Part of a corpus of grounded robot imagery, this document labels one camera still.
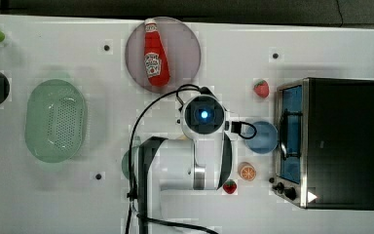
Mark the green cup with handle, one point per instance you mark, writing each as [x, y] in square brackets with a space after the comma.
[125, 159]

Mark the grey round plate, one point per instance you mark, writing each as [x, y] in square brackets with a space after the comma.
[182, 49]

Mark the toy orange slice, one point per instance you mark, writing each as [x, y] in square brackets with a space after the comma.
[246, 171]

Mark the red ketchup bottle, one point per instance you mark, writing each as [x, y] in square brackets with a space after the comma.
[155, 58]

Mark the black steel toaster oven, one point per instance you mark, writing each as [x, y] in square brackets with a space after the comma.
[325, 154]

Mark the upper toy strawberry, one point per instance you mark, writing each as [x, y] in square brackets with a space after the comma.
[261, 88]

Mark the green perforated colander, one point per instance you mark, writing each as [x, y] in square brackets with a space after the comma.
[55, 121]

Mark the toy strawberry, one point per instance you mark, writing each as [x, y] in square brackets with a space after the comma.
[230, 186]
[261, 88]

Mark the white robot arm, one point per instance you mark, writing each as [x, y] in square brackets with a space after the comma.
[201, 161]

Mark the blue round bowl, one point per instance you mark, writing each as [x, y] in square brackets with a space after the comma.
[263, 137]

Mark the lower toy strawberry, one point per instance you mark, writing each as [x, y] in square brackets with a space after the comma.
[230, 186]

